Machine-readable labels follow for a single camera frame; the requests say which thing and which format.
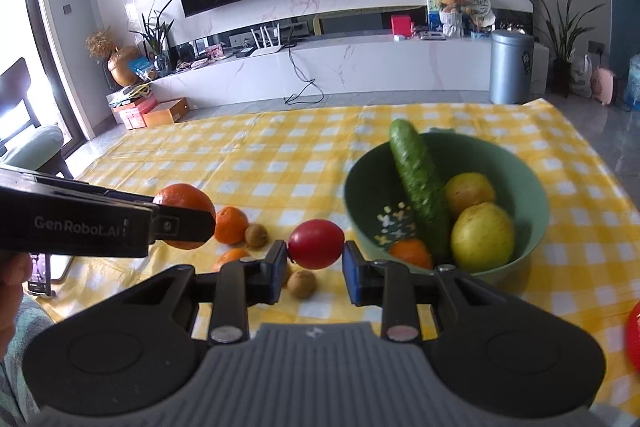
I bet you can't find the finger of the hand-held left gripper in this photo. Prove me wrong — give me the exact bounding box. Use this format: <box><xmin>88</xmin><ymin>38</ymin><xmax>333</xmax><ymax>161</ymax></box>
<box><xmin>149</xmin><ymin>202</ymin><xmax>217</xmax><ymax>244</ymax></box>

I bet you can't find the white marble tv cabinet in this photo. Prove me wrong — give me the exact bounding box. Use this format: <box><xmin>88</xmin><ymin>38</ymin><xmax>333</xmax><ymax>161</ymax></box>
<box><xmin>150</xmin><ymin>29</ymin><xmax>493</xmax><ymax>108</ymax></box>

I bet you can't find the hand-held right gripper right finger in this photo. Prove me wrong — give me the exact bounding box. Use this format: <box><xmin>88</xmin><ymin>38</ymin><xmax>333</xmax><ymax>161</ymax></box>
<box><xmin>341</xmin><ymin>239</ymin><xmax>529</xmax><ymax>343</ymax></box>

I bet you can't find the green colander bowl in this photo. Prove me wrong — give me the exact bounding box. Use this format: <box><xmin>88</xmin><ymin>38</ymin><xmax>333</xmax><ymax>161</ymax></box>
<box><xmin>343</xmin><ymin>130</ymin><xmax>551</xmax><ymax>287</ymax></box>

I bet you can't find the black smartphone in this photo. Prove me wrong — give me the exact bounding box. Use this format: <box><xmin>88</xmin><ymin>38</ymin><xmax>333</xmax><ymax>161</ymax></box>
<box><xmin>27</xmin><ymin>252</ymin><xmax>74</xmax><ymax>298</ymax></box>

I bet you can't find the dried flower bunch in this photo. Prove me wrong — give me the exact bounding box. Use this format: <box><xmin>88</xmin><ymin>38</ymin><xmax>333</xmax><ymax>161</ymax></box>
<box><xmin>86</xmin><ymin>27</ymin><xmax>117</xmax><ymax>60</ymax></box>

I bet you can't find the glass sliding door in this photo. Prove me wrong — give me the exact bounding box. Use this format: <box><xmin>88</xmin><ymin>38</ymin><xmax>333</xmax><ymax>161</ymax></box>
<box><xmin>0</xmin><ymin>0</ymin><xmax>96</xmax><ymax>142</ymax></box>

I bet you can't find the pile of papers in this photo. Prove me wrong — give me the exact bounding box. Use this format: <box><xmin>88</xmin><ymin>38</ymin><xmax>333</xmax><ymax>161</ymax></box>
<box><xmin>109</xmin><ymin>84</ymin><xmax>153</xmax><ymax>108</ymax></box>

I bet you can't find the olive green pear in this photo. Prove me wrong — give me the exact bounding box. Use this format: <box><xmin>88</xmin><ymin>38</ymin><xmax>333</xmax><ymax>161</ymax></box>
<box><xmin>444</xmin><ymin>172</ymin><xmax>497</xmax><ymax>220</ymax></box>

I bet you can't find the white plastic bag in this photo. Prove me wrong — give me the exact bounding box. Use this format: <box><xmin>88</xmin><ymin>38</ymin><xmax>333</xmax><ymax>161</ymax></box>
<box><xmin>570</xmin><ymin>54</ymin><xmax>593</xmax><ymax>98</ymax></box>

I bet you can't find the red cup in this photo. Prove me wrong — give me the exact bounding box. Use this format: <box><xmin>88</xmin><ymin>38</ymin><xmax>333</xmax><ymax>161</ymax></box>
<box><xmin>625</xmin><ymin>301</ymin><xmax>640</xmax><ymax>375</ymax></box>

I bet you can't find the orange cardboard box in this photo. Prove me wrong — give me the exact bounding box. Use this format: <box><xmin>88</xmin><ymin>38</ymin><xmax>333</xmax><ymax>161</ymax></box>
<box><xmin>142</xmin><ymin>98</ymin><xmax>191</xmax><ymax>128</ymax></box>

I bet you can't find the pink cardboard box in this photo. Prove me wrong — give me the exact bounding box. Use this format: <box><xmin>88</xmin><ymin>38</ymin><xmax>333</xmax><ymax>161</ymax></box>
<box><xmin>112</xmin><ymin>99</ymin><xmax>158</xmax><ymax>130</ymax></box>

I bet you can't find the green blue picture card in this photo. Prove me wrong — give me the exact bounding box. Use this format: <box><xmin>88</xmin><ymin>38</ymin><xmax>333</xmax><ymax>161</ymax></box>
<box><xmin>426</xmin><ymin>0</ymin><xmax>446</xmax><ymax>32</ymax></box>

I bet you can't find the green cucumber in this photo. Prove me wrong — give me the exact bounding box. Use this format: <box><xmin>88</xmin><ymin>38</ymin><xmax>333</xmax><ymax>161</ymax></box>
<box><xmin>389</xmin><ymin>118</ymin><xmax>453</xmax><ymax>263</ymax></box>

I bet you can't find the brown teddy bear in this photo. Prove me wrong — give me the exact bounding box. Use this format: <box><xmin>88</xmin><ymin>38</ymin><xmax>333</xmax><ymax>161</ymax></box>
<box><xmin>439</xmin><ymin>0</ymin><xmax>466</xmax><ymax>38</ymax></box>

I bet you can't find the black power cable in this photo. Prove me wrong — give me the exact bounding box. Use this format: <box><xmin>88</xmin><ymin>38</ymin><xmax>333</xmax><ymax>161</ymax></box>
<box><xmin>284</xmin><ymin>42</ymin><xmax>326</xmax><ymax>105</ymax></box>

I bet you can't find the white router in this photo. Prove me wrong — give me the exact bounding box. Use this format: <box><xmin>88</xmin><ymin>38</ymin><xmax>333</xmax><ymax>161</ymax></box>
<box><xmin>248</xmin><ymin>23</ymin><xmax>286</xmax><ymax>58</ymax></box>

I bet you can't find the yellow checked tablecloth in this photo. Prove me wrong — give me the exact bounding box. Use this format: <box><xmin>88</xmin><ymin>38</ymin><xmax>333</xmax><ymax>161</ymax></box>
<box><xmin>47</xmin><ymin>99</ymin><xmax>640</xmax><ymax>358</ymax></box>

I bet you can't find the dark wooden chair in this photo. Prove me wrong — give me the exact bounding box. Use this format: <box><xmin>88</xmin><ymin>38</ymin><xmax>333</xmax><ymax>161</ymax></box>
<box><xmin>0</xmin><ymin>57</ymin><xmax>43</xmax><ymax>142</ymax></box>

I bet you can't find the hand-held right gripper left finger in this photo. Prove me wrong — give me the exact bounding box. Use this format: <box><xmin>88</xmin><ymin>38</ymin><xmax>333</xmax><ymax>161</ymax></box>
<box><xmin>101</xmin><ymin>240</ymin><xmax>290</xmax><ymax>346</ymax></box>

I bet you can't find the silver trash can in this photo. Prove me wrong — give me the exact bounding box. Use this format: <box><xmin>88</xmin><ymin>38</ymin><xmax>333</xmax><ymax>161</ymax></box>
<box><xmin>489</xmin><ymin>30</ymin><xmax>535</xmax><ymax>105</ymax></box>

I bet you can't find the yellow green pear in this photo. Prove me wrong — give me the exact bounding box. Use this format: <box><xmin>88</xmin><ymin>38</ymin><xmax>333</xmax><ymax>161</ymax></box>
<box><xmin>450</xmin><ymin>202</ymin><xmax>516</xmax><ymax>273</ymax></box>

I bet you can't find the pale green cushion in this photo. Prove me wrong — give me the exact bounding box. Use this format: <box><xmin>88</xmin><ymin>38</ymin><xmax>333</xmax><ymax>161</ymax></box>
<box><xmin>0</xmin><ymin>124</ymin><xmax>66</xmax><ymax>180</ymax></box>

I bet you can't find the leafy plant in glass vase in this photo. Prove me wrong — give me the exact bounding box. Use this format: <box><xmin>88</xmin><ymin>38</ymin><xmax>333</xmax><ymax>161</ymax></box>
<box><xmin>129</xmin><ymin>0</ymin><xmax>176</xmax><ymax>78</ymax></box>

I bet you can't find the red tomato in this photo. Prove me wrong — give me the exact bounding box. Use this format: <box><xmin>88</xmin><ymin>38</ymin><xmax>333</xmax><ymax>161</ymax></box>
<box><xmin>287</xmin><ymin>219</ymin><xmax>346</xmax><ymax>270</ymax></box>

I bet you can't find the small brown kiwi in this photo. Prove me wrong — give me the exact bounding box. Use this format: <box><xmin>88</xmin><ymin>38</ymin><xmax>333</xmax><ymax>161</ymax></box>
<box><xmin>287</xmin><ymin>269</ymin><xmax>317</xmax><ymax>300</ymax></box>
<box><xmin>244</xmin><ymin>223</ymin><xmax>269</xmax><ymax>249</ymax></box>

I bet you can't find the person's left hand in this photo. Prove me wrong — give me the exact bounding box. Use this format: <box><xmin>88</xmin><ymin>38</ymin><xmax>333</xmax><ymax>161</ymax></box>
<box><xmin>0</xmin><ymin>251</ymin><xmax>33</xmax><ymax>375</ymax></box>

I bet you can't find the blue water bottle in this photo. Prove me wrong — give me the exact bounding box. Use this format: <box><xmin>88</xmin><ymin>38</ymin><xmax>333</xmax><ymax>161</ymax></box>
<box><xmin>625</xmin><ymin>54</ymin><xmax>640</xmax><ymax>112</ymax></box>

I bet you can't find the small pink heater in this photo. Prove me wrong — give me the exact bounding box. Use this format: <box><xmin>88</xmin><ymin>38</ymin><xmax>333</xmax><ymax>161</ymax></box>
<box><xmin>590</xmin><ymin>67</ymin><xmax>618</xmax><ymax>106</ymax></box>

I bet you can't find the potted snake plant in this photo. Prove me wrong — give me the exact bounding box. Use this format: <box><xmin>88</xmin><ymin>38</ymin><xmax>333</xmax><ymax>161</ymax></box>
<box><xmin>520</xmin><ymin>0</ymin><xmax>606</xmax><ymax>98</ymax></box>

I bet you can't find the teal fleece cloth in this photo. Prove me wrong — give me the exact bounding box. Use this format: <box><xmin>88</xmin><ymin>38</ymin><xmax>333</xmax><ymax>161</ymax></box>
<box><xmin>0</xmin><ymin>294</ymin><xmax>56</xmax><ymax>427</ymax></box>

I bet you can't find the round printed hand fan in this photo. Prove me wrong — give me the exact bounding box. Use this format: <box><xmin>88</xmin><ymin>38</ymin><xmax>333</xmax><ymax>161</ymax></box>
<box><xmin>462</xmin><ymin>0</ymin><xmax>496</xmax><ymax>30</ymax></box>

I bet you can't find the orange mandarin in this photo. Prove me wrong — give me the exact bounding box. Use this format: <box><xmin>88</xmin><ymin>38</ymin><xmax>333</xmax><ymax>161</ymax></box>
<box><xmin>212</xmin><ymin>248</ymin><xmax>253</xmax><ymax>273</ymax></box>
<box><xmin>389</xmin><ymin>238</ymin><xmax>435</xmax><ymax>270</ymax></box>
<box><xmin>215</xmin><ymin>206</ymin><xmax>250</xmax><ymax>245</ymax></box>
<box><xmin>152</xmin><ymin>183</ymin><xmax>217</xmax><ymax>251</ymax></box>

